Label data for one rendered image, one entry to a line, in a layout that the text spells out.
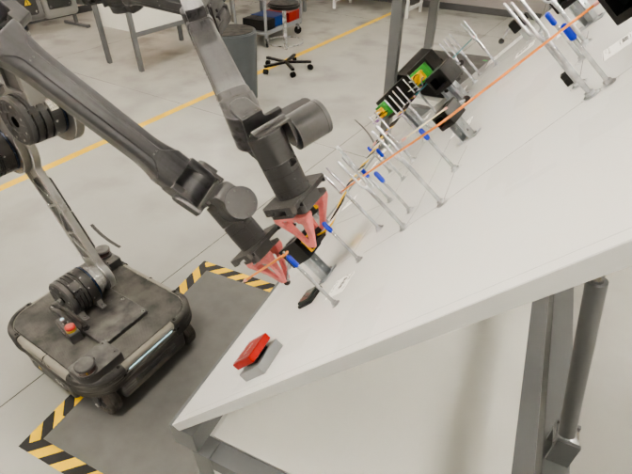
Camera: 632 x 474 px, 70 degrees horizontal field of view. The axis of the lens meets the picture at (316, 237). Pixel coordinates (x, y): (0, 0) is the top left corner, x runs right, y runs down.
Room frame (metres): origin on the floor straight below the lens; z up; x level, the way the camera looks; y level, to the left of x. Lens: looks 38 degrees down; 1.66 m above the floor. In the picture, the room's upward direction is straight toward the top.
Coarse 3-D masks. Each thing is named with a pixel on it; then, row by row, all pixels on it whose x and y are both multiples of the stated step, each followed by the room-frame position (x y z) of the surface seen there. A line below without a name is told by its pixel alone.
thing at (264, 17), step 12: (264, 0) 5.97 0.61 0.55; (300, 0) 6.68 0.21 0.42; (264, 12) 5.97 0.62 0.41; (276, 12) 6.52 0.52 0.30; (288, 12) 6.52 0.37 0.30; (300, 12) 6.68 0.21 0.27; (252, 24) 6.15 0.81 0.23; (264, 24) 5.98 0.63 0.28; (276, 24) 6.31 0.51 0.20; (288, 24) 6.40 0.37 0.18; (264, 36) 6.02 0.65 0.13
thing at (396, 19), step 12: (396, 0) 1.55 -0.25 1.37; (432, 0) 2.05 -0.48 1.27; (396, 12) 1.55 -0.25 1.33; (432, 12) 2.05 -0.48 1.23; (396, 24) 1.55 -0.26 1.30; (432, 24) 2.05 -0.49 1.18; (396, 36) 1.55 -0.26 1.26; (432, 36) 2.04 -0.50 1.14; (396, 48) 1.55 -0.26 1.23; (432, 48) 2.06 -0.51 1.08; (396, 60) 1.54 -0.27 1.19; (396, 72) 1.56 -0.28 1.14; (420, 108) 1.50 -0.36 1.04; (384, 120) 1.55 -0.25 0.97
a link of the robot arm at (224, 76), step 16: (192, 0) 1.01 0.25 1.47; (192, 16) 0.97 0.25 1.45; (208, 16) 0.99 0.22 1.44; (192, 32) 0.95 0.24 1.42; (208, 32) 0.94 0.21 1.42; (208, 48) 0.88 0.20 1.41; (224, 48) 0.87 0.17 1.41; (208, 64) 0.83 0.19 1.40; (224, 64) 0.82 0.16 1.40; (224, 80) 0.77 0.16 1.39; (240, 80) 0.76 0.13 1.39; (224, 96) 0.71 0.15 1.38; (240, 96) 0.70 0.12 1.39; (224, 112) 0.67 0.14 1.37; (240, 128) 0.65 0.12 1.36; (240, 144) 0.66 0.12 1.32
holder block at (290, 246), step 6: (306, 234) 0.62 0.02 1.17; (294, 240) 0.60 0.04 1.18; (300, 240) 0.60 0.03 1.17; (288, 246) 0.60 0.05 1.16; (294, 246) 0.60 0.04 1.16; (300, 246) 0.59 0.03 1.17; (318, 246) 0.61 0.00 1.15; (294, 252) 0.60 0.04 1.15; (300, 252) 0.59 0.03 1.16; (306, 252) 0.59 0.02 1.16; (312, 252) 0.59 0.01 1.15; (294, 258) 0.60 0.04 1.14; (300, 258) 0.59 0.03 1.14; (306, 258) 0.59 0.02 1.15
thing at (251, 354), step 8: (264, 336) 0.44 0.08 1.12; (248, 344) 0.44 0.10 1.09; (256, 344) 0.42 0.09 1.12; (264, 344) 0.42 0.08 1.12; (248, 352) 0.41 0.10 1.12; (256, 352) 0.41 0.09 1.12; (240, 360) 0.41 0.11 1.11; (248, 360) 0.40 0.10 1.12; (256, 360) 0.40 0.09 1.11; (240, 368) 0.41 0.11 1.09
